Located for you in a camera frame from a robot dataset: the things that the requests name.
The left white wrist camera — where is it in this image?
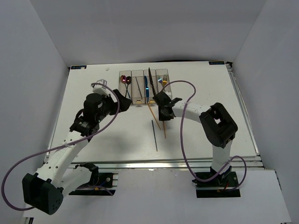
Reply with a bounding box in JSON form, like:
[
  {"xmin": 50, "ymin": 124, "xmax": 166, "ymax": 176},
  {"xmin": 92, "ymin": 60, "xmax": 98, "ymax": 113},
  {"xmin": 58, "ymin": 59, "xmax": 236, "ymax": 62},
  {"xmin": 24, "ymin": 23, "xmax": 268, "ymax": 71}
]
[{"xmin": 91, "ymin": 79, "xmax": 110, "ymax": 96}]

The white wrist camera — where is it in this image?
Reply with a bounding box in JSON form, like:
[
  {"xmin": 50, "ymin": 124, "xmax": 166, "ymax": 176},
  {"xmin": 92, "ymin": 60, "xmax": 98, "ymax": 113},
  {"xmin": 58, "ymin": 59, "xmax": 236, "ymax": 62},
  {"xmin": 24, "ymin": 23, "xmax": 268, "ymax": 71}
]
[
  {"xmin": 165, "ymin": 91, "xmax": 172, "ymax": 99},
  {"xmin": 91, "ymin": 79, "xmax": 110, "ymax": 96}
]

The clear container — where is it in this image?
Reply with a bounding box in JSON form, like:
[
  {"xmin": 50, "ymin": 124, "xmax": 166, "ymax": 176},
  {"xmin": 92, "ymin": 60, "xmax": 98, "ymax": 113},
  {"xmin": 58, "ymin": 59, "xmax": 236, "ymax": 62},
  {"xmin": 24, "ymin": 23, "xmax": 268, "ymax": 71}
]
[
  {"xmin": 118, "ymin": 70, "xmax": 132, "ymax": 100},
  {"xmin": 143, "ymin": 69, "xmax": 158, "ymax": 104},
  {"xmin": 156, "ymin": 69, "xmax": 172, "ymax": 93},
  {"xmin": 131, "ymin": 70, "xmax": 146, "ymax": 104}
]

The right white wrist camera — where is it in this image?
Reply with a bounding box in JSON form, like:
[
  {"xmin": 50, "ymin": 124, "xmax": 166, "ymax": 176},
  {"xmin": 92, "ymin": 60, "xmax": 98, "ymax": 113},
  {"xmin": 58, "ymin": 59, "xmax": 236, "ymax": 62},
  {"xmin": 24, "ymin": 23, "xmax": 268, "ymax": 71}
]
[{"xmin": 165, "ymin": 91, "xmax": 172, "ymax": 99}]

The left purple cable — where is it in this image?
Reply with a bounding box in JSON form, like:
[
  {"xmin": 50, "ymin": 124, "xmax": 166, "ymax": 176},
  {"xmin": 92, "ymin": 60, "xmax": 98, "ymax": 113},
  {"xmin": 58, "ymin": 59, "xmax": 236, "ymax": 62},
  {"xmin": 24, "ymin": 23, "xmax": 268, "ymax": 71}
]
[{"xmin": 1, "ymin": 82, "xmax": 121, "ymax": 211}]

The gold fork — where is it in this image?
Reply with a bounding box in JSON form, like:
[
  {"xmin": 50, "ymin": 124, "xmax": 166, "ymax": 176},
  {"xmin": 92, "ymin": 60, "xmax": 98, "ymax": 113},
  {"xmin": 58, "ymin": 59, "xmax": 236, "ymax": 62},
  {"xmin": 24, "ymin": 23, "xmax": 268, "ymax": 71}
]
[{"xmin": 162, "ymin": 74, "xmax": 168, "ymax": 87}]

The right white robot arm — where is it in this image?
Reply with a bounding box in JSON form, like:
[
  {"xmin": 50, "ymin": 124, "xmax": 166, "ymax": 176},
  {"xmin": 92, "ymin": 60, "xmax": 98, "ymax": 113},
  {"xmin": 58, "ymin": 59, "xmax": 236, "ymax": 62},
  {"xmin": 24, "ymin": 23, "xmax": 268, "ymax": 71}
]
[{"xmin": 153, "ymin": 91, "xmax": 238, "ymax": 186}]

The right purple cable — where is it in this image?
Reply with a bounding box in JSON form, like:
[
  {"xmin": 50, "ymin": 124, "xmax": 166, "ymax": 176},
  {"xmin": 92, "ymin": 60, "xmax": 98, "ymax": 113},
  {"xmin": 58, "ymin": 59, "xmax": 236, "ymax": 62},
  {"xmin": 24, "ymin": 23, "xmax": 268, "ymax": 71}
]
[{"xmin": 160, "ymin": 80, "xmax": 247, "ymax": 192}]

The purple cable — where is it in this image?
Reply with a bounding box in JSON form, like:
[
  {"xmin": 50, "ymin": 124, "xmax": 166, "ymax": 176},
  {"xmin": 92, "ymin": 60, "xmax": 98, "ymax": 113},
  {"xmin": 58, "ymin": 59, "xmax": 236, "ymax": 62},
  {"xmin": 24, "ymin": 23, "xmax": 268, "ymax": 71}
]
[
  {"xmin": 160, "ymin": 80, "xmax": 247, "ymax": 192},
  {"xmin": 1, "ymin": 82, "xmax": 121, "ymax": 211}
]

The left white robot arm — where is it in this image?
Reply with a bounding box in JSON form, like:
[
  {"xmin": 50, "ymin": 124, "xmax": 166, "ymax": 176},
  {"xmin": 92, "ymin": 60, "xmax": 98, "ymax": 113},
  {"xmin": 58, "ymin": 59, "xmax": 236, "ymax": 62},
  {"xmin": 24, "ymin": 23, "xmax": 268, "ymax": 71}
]
[{"xmin": 22, "ymin": 89, "xmax": 132, "ymax": 215}]

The right blue corner sticker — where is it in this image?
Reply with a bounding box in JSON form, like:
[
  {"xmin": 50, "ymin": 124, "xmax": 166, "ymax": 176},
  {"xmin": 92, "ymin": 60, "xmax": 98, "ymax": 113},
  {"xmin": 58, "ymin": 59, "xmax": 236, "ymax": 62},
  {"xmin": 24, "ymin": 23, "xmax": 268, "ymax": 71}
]
[{"xmin": 208, "ymin": 61, "xmax": 225, "ymax": 65}]

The blue chopstick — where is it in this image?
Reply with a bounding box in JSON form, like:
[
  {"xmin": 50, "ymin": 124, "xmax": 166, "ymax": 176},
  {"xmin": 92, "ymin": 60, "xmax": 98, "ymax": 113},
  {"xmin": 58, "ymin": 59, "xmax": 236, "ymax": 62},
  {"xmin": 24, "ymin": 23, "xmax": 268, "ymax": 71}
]
[
  {"xmin": 135, "ymin": 77, "xmax": 143, "ymax": 99},
  {"xmin": 151, "ymin": 120, "xmax": 158, "ymax": 152}
]

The black knife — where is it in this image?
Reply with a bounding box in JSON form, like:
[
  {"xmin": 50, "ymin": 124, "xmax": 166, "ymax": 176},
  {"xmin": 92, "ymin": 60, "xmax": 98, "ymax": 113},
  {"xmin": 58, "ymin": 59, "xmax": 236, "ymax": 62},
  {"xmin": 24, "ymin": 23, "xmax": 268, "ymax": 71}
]
[{"xmin": 148, "ymin": 68, "xmax": 156, "ymax": 96}]

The blue knife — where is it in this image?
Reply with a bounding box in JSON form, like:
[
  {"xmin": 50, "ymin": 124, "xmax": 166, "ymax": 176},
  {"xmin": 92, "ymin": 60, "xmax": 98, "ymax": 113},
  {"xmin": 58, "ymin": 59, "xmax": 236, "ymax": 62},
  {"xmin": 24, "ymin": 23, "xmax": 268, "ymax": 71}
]
[{"xmin": 144, "ymin": 76, "xmax": 150, "ymax": 99}]

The rainbow fork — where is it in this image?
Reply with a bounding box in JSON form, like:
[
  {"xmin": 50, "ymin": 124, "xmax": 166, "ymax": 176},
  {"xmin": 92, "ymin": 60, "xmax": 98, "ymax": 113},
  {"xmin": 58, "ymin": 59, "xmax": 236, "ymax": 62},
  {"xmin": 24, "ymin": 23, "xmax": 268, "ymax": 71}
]
[{"xmin": 157, "ymin": 75, "xmax": 164, "ymax": 88}]

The black spoon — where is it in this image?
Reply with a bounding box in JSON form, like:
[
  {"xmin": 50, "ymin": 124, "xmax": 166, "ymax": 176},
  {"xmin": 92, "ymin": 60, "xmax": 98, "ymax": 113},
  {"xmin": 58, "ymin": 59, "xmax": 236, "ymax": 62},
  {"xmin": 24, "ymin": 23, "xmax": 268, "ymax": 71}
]
[{"xmin": 126, "ymin": 76, "xmax": 132, "ymax": 98}]

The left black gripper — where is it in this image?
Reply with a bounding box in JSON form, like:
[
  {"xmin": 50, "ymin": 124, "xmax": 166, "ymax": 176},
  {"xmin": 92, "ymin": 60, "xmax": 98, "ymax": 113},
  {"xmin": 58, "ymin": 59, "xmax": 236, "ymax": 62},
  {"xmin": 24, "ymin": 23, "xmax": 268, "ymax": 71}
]
[{"xmin": 96, "ymin": 89, "xmax": 132, "ymax": 122}]

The blue corner sticker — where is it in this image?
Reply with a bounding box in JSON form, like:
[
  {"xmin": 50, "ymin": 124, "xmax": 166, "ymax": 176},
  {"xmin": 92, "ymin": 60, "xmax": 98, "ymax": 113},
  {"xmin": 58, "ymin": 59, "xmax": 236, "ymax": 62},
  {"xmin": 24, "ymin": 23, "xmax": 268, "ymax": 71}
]
[
  {"xmin": 208, "ymin": 61, "xmax": 225, "ymax": 65},
  {"xmin": 70, "ymin": 65, "xmax": 87, "ymax": 70}
]

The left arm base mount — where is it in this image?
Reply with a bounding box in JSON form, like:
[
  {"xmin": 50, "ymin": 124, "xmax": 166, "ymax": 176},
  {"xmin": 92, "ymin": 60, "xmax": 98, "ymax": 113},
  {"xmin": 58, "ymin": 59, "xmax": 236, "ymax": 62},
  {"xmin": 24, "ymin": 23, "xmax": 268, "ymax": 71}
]
[{"xmin": 69, "ymin": 162, "xmax": 118, "ymax": 196}]

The rainbow spoon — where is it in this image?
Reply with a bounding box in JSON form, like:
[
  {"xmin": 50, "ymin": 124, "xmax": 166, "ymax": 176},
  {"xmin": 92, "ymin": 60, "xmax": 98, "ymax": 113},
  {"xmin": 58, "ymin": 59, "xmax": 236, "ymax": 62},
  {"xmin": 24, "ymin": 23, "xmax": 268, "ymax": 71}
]
[{"xmin": 121, "ymin": 75, "xmax": 128, "ymax": 97}]

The left blue corner sticker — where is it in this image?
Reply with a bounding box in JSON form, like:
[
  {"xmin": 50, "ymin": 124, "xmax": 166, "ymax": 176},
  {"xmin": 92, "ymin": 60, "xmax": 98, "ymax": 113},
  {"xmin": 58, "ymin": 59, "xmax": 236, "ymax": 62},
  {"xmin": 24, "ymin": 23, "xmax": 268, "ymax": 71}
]
[{"xmin": 70, "ymin": 65, "xmax": 87, "ymax": 70}]

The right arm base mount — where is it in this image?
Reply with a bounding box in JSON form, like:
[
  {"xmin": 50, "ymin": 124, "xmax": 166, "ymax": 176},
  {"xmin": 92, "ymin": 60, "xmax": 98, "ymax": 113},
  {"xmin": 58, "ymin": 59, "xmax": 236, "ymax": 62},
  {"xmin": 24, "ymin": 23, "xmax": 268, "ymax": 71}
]
[{"xmin": 192, "ymin": 166, "xmax": 241, "ymax": 198}]

